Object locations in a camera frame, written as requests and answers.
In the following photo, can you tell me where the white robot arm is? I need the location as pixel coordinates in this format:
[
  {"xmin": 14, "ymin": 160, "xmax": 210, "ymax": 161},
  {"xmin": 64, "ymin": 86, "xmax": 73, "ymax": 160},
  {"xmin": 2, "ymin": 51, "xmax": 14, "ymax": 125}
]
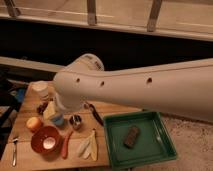
[{"xmin": 53, "ymin": 53, "xmax": 213, "ymax": 123}]

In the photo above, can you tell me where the blue plastic cup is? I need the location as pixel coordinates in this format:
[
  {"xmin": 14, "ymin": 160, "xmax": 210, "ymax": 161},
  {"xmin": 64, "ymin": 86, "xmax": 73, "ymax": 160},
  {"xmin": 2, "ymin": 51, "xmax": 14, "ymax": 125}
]
[{"xmin": 51, "ymin": 115, "xmax": 64, "ymax": 126}]

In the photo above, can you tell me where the white cup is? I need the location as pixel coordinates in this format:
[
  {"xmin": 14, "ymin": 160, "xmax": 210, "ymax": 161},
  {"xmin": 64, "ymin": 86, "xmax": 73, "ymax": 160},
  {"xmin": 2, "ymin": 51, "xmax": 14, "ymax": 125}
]
[{"xmin": 32, "ymin": 81, "xmax": 51, "ymax": 101}]

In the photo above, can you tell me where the small metal cup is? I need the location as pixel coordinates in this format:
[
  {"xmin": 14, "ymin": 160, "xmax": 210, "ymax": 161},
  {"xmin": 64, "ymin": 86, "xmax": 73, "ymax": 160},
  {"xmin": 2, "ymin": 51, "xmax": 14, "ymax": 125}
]
[{"xmin": 69, "ymin": 115, "xmax": 82, "ymax": 130}]

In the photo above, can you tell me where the silver metal fork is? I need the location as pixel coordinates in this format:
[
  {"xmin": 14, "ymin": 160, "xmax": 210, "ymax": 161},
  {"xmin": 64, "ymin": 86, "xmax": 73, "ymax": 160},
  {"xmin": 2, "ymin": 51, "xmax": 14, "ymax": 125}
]
[{"xmin": 12, "ymin": 136, "xmax": 19, "ymax": 167}]

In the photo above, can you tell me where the bunch of dark grapes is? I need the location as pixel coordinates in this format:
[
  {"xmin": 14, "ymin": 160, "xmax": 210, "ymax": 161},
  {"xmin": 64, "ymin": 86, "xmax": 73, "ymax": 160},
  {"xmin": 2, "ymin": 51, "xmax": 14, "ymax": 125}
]
[{"xmin": 36, "ymin": 102, "xmax": 48, "ymax": 115}]

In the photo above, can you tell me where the orange apple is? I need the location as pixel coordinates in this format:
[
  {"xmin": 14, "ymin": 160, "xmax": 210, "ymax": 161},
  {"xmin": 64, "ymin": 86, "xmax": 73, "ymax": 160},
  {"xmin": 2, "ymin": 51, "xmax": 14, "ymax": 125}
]
[{"xmin": 26, "ymin": 117, "xmax": 43, "ymax": 132}]

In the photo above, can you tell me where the red bowl with egg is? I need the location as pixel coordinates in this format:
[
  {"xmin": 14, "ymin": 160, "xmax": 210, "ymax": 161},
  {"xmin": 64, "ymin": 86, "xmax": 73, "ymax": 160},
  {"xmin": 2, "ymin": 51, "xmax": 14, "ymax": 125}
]
[{"xmin": 31, "ymin": 126, "xmax": 61, "ymax": 155}]

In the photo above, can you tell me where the wooden board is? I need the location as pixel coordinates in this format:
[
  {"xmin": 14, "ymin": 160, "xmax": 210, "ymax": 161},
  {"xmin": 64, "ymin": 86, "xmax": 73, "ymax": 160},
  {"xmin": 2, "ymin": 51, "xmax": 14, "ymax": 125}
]
[{"xmin": 0, "ymin": 81, "xmax": 143, "ymax": 171}]

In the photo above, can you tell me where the peeled banana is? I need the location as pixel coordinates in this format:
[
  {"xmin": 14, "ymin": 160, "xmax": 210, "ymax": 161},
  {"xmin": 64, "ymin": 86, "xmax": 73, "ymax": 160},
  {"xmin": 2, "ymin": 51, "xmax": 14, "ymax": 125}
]
[{"xmin": 77, "ymin": 129, "xmax": 98, "ymax": 161}]

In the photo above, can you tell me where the brown sponge block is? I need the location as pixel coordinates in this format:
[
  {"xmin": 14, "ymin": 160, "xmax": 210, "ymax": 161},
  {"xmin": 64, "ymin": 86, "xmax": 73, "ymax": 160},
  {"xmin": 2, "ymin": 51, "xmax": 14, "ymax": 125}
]
[{"xmin": 123, "ymin": 126, "xmax": 140, "ymax": 148}]

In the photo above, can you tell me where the green plastic tray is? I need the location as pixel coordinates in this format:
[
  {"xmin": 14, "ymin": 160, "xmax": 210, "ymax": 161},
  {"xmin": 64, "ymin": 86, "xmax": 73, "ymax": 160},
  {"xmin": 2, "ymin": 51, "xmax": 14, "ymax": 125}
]
[{"xmin": 103, "ymin": 111, "xmax": 177, "ymax": 170}]

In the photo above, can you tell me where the black handled tool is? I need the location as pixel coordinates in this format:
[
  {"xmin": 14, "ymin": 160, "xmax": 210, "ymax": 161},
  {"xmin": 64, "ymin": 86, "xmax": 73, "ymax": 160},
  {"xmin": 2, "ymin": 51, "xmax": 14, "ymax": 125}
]
[{"xmin": 84, "ymin": 102, "xmax": 103, "ymax": 126}]

